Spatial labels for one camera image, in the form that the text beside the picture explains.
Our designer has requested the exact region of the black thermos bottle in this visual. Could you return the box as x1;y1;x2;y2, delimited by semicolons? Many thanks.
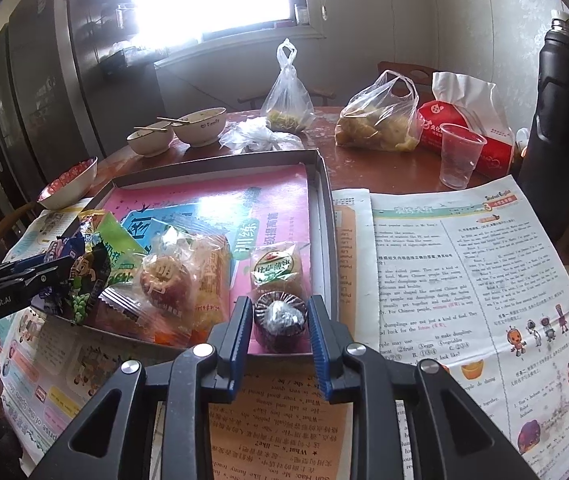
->
517;10;569;243

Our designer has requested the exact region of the small cream bowl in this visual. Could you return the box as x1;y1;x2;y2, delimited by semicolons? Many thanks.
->
127;127;175;157

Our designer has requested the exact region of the plastic bag of yellow food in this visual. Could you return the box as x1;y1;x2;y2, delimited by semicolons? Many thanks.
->
335;70;421;153

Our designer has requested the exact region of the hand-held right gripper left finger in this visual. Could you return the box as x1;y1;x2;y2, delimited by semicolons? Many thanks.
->
29;296;255;480

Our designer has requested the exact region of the large cream bowl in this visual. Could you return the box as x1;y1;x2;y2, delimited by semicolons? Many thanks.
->
172;107;227;148

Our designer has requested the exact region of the round cake green label packet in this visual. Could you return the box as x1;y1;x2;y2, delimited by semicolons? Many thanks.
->
248;241;299;293

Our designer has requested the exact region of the tied clear plastic bag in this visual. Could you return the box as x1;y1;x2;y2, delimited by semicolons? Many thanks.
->
260;39;316;133

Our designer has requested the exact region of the red tissue pack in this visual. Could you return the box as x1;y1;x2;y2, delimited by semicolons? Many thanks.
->
417;71;515;178

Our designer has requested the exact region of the dark chocolate cupcake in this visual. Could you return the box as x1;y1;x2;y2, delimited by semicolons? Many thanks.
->
253;291;310;353

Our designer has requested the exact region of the orange panel newspaper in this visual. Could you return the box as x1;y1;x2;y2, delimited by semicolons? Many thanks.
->
209;189;373;480

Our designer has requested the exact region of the pink book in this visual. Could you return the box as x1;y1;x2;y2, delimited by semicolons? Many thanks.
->
109;162;315;301

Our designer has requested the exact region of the clear noodle cake packet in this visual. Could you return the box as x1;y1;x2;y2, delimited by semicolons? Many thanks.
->
169;215;232;333

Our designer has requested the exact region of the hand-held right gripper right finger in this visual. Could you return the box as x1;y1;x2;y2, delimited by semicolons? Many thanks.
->
307;295;540;480

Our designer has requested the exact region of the white text newspaper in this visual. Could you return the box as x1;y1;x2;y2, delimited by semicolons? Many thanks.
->
369;175;569;480

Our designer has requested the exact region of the clear plastic cup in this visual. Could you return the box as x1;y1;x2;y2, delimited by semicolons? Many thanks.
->
439;123;488;191

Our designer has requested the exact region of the green packet with yellow roll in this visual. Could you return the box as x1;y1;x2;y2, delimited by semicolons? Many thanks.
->
92;210;148;288

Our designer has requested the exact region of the colourful cartoon newspaper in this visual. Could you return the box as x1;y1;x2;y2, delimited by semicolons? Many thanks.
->
0;207;165;476

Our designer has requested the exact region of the round pastry clear packet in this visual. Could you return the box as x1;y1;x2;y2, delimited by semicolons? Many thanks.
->
134;225;200;333

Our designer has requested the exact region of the crumpled clear plastic wrap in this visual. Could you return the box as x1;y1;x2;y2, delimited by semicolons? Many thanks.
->
219;119;305;153

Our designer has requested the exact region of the red patterned bowl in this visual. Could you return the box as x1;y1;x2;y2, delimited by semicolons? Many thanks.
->
38;156;98;211

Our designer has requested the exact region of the wooden chair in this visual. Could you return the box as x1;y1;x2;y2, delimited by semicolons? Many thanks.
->
0;202;40;271
377;61;435;91

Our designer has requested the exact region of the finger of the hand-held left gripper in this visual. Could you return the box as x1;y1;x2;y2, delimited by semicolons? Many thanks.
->
0;255;75;286
12;272;72;303

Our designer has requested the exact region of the grey shallow cardboard box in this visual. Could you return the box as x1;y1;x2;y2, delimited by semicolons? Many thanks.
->
31;149;343;358

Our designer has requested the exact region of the dark green pea snack packet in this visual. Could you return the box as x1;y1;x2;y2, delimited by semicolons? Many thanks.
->
67;242;112;328

